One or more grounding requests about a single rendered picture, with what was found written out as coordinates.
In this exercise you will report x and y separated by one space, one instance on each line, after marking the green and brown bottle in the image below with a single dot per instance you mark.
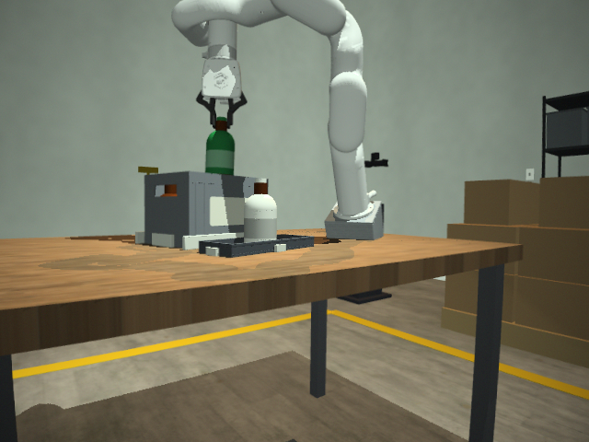
220 150

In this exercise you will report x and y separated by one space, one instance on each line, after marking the brown bottle with green cap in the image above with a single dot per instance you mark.
170 190

